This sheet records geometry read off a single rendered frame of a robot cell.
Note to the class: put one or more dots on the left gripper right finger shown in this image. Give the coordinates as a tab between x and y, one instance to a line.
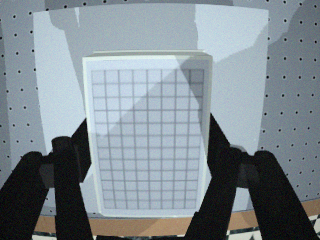
278	210

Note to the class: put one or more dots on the white deep-well block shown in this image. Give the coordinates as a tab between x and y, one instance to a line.
148	114

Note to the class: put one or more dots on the grey flat base plate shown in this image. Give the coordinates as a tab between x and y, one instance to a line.
290	124

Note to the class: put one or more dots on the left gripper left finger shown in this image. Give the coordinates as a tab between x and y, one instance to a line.
22	196

